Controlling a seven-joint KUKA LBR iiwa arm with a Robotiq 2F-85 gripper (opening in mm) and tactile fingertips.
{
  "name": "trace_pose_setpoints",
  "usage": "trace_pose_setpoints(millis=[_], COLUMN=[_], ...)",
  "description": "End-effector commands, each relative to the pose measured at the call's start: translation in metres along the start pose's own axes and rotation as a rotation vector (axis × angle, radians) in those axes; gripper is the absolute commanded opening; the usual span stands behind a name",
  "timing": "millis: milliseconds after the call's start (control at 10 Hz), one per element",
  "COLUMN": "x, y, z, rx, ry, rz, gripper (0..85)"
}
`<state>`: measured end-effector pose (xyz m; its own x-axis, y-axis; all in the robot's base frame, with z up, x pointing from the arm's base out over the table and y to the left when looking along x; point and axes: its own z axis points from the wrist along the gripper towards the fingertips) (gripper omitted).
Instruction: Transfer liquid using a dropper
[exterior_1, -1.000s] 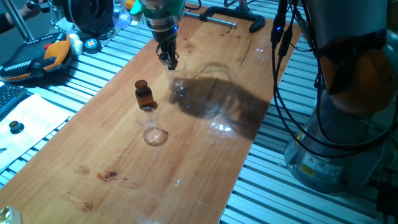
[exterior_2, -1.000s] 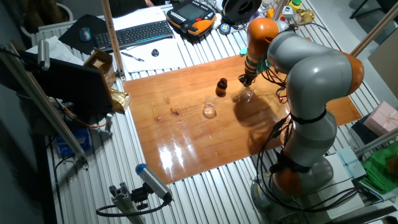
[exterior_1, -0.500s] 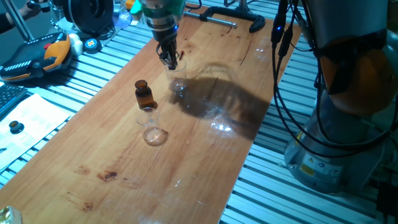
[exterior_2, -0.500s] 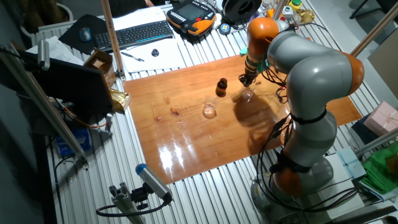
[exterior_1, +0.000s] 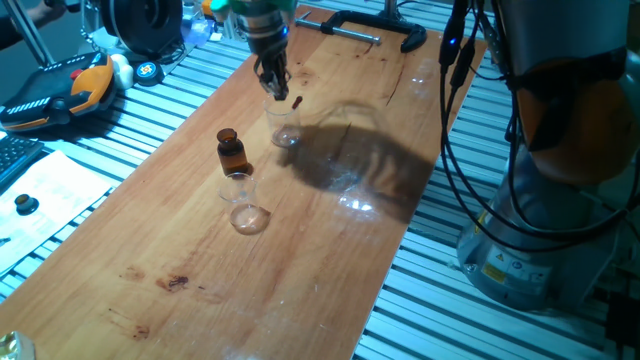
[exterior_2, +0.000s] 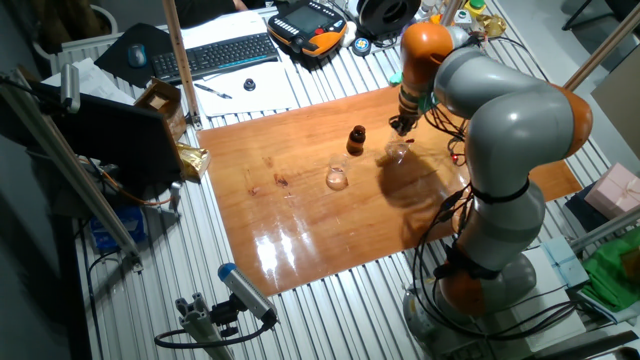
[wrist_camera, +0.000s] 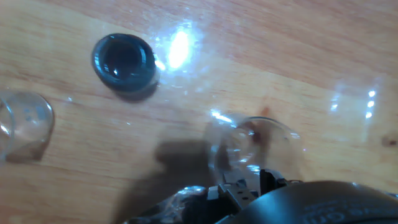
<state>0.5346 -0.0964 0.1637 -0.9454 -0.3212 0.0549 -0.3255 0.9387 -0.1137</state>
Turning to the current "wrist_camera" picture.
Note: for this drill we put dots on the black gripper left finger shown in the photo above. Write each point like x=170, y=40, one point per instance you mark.
x=239, y=193

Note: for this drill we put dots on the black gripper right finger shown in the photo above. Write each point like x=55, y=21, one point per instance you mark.
x=267, y=182

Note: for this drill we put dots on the clear tapered cup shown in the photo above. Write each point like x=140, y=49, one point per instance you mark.
x=280, y=149

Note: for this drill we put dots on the varnished wooden board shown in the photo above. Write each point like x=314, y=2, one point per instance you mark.
x=280, y=46

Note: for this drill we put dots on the amber glass bottle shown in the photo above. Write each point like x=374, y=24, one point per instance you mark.
x=124, y=62

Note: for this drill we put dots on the clear graduated glass beaker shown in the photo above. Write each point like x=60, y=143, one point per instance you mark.
x=28, y=124

